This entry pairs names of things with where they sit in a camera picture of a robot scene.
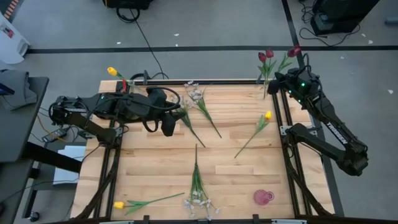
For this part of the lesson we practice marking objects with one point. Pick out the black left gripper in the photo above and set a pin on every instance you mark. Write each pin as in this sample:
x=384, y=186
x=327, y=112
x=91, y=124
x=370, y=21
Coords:
x=158, y=105

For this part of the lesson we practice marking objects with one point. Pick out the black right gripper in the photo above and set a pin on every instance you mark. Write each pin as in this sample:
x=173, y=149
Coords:
x=286, y=82

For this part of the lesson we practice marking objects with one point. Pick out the yellow artificial tulip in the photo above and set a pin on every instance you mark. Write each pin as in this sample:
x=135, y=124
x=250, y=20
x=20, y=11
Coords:
x=119, y=204
x=112, y=71
x=268, y=115

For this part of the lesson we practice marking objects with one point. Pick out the dark red artificial tulip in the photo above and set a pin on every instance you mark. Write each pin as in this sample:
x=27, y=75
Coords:
x=269, y=53
x=294, y=50
x=262, y=57

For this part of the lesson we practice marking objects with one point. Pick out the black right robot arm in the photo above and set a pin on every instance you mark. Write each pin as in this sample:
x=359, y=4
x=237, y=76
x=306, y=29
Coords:
x=335, y=133

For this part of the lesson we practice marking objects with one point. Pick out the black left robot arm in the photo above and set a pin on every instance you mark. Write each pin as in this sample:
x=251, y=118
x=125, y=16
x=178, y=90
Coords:
x=102, y=105

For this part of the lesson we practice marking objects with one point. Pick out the clear glass vase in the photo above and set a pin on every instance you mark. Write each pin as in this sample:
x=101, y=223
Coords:
x=264, y=91
x=134, y=87

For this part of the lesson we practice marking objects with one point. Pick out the pink glass vase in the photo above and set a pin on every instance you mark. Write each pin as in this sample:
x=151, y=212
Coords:
x=261, y=197

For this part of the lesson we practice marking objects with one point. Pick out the white artificial flower bunch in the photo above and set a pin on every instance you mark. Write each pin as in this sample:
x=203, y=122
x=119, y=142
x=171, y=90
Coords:
x=196, y=180
x=202, y=107
x=187, y=119

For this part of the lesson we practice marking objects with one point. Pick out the black power adapter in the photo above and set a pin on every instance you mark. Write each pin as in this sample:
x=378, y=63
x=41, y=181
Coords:
x=54, y=134
x=84, y=134

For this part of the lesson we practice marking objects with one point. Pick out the black equipment case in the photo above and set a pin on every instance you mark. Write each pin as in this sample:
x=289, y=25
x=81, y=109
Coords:
x=342, y=12

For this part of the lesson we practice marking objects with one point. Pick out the black box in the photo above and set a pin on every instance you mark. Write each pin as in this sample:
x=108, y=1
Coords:
x=127, y=3

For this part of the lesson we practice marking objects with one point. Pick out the white paper sheet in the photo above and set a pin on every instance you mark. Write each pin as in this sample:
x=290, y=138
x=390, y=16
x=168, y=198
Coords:
x=66, y=179

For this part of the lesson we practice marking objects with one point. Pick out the grey floor box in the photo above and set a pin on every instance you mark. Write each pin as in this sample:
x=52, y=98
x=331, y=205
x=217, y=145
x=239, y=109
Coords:
x=391, y=21

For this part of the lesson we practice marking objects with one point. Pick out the grey cloth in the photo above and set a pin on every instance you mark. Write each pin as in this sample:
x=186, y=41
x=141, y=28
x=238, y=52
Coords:
x=18, y=90

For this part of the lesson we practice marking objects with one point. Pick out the dark grey desk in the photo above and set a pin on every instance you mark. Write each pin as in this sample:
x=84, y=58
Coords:
x=12, y=133

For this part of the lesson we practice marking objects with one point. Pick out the black caster wheel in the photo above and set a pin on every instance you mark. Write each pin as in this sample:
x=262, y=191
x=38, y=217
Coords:
x=35, y=216

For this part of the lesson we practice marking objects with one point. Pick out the white plastic container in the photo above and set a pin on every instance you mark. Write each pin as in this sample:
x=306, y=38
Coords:
x=12, y=46

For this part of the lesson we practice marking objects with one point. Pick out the orange black striped board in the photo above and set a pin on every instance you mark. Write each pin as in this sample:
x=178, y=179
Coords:
x=12, y=7

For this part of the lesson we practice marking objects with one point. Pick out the black aluminium table frame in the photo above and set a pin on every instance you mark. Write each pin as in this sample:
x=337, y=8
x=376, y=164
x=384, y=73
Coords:
x=217, y=82

